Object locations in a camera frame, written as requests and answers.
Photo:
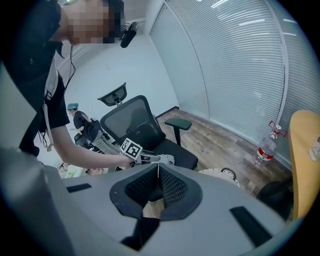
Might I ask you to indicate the round wooden table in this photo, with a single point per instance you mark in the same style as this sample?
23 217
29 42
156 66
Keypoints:
302 162

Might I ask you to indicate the person's head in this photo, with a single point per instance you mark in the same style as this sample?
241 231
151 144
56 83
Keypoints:
90 22

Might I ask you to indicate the person's left forearm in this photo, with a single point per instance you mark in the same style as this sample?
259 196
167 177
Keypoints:
82 157

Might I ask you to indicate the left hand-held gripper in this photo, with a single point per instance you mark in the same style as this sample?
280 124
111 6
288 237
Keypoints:
131 150

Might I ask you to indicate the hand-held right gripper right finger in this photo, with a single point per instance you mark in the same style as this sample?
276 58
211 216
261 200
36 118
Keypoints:
190 197

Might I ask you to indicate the black table base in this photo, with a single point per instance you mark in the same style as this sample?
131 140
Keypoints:
275 197

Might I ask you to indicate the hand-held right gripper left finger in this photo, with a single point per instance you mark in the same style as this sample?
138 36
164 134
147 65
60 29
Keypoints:
120 197

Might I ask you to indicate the glass partition with blinds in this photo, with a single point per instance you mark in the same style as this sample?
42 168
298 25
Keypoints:
237 75

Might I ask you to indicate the black head camera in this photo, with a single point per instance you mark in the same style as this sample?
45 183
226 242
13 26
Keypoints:
128 35

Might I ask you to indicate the red label plastic bottle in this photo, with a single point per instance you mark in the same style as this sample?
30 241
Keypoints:
266 150

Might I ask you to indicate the black mesh office chair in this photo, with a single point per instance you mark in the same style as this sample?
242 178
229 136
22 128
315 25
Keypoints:
140 125

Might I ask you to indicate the person's black shirt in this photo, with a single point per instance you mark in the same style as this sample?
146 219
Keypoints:
25 62

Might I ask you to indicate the grey backpack harness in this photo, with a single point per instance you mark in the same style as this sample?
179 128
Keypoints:
50 85

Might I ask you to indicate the clear plastic water bottle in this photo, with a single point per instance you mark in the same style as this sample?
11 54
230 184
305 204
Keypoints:
315 150

